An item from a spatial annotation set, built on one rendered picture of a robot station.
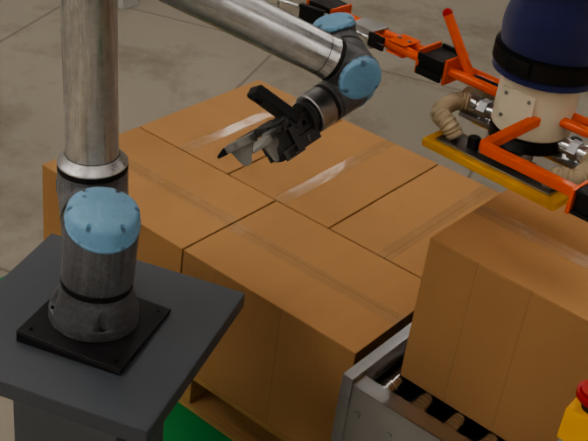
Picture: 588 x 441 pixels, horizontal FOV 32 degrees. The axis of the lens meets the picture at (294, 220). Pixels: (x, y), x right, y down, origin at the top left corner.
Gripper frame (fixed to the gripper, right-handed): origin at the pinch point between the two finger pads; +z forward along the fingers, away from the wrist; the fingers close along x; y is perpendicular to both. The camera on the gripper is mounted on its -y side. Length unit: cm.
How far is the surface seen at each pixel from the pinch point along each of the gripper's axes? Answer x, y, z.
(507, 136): -34, 20, -38
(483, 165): -21, 27, -40
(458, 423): -2, 81, -18
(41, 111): 261, -9, -60
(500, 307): -20, 56, -30
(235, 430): 81, 86, -1
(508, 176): -26, 31, -41
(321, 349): 35, 62, -14
